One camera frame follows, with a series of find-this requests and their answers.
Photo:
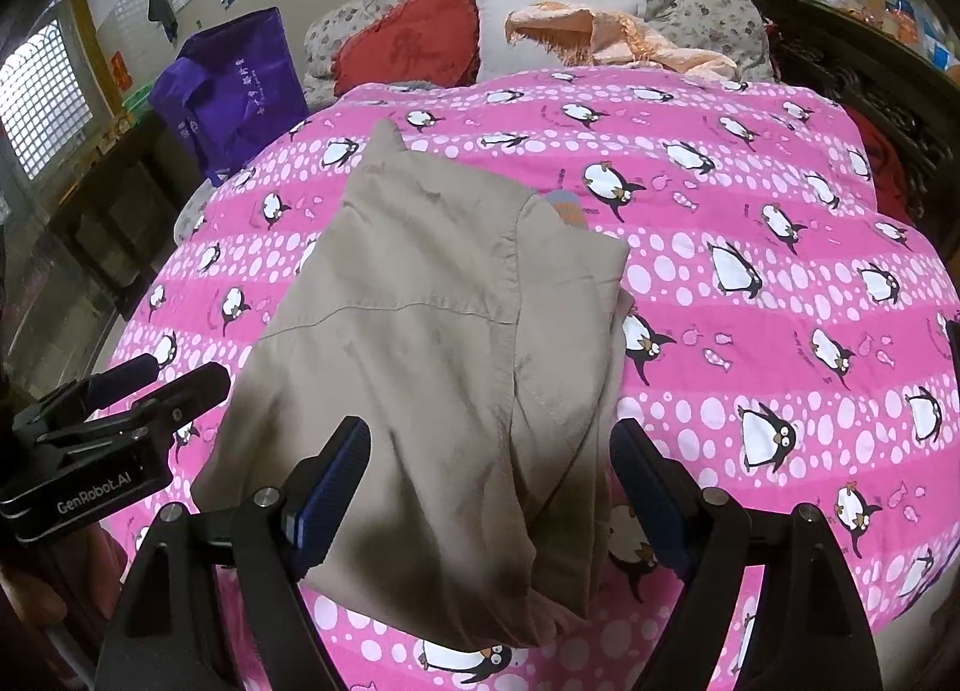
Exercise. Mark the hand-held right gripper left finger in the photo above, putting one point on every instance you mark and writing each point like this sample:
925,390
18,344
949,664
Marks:
330,488

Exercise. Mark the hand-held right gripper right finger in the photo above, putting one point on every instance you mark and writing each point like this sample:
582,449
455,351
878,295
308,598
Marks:
649,496

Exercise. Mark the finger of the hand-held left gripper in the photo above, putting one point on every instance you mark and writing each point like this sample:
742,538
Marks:
124,374
187,391

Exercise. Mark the beige jacket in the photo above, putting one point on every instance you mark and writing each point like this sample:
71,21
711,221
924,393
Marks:
420,331

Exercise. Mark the person's left hand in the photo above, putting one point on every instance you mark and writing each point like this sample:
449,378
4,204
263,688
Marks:
45,590

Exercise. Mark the dark wooden side cabinet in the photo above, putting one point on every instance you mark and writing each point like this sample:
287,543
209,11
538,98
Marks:
112,211

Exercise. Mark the pink penguin print blanket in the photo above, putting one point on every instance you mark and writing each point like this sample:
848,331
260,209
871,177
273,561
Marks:
750,301

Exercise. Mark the barred window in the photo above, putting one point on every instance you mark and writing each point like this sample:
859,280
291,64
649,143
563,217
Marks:
41,99

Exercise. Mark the purple bag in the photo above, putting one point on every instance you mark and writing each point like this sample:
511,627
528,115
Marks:
232,99

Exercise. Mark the dark hanging cloth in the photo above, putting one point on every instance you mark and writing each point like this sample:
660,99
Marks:
163,5

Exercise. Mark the red cloth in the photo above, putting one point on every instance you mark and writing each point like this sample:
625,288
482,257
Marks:
885,166

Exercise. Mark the red pillow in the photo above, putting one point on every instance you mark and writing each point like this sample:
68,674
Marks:
405,42

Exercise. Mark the orange fringed scarf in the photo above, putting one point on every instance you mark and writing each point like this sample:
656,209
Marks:
637,39

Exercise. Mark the white pillow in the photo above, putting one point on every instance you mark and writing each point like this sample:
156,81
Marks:
491,39

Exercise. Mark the dark carved wooden headboard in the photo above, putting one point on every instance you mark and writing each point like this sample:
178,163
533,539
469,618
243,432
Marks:
825,61

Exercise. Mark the clutter of small boxes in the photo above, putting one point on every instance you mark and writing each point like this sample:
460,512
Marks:
877,9

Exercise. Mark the blue bottle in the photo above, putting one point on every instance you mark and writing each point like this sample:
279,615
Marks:
904,3

